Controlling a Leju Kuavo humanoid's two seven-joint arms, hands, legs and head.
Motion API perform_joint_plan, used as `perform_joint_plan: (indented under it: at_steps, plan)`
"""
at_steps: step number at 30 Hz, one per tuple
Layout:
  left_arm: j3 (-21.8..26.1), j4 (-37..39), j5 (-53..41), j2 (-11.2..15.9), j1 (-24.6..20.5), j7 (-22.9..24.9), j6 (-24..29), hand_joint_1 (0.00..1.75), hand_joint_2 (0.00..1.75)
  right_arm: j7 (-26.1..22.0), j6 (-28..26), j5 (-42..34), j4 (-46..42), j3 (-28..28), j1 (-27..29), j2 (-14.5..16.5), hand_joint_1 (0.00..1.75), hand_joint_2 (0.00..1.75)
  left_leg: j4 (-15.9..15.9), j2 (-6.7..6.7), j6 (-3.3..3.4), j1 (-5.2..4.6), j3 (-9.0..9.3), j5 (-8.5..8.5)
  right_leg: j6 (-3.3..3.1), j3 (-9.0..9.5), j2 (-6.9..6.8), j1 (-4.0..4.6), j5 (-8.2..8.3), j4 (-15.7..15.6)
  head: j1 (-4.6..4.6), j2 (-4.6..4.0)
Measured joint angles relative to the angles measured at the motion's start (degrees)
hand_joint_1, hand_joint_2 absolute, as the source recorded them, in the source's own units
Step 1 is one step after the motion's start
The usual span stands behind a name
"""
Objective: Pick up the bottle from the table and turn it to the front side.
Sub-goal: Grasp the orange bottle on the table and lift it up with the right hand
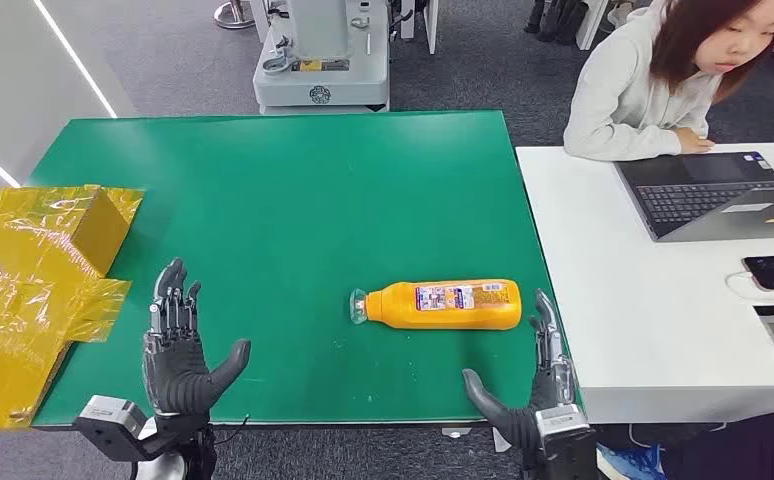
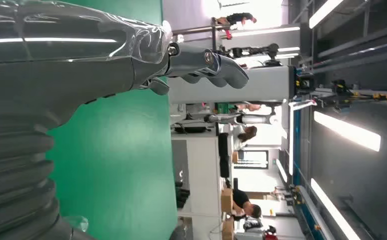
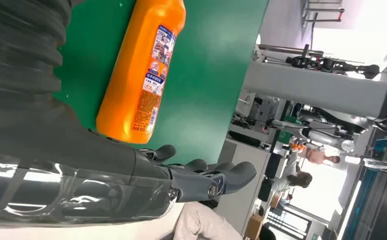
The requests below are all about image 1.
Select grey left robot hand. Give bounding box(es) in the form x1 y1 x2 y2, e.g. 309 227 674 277
140 258 252 421

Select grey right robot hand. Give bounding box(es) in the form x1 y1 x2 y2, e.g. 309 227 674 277
461 289 577 453

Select orange detergent bottle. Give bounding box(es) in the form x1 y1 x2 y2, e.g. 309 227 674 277
349 278 523 332

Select blue shoe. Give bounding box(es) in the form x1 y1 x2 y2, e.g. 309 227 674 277
595 442 668 480

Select yellow taped cardboard box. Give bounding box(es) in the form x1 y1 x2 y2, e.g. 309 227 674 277
0 184 145 431

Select person's leg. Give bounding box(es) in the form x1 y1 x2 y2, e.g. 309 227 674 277
658 407 774 480

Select dark grey laptop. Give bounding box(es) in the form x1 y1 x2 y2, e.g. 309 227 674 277
615 150 774 244

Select person's hand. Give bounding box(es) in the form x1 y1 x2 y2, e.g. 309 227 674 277
675 127 716 156

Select white machine base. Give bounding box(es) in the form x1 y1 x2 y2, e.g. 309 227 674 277
252 0 392 115

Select person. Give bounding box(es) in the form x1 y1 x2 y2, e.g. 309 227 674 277
563 0 774 162

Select chrome round stand base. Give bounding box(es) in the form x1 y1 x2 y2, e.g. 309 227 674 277
213 0 257 30

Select black chair legs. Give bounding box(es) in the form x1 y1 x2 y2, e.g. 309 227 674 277
524 0 590 46

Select white furniture panel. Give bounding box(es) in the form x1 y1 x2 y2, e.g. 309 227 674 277
400 0 440 56

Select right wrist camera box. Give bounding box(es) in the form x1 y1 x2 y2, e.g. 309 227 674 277
524 404 600 480

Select white charging cable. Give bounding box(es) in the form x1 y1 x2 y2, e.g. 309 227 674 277
724 270 774 307

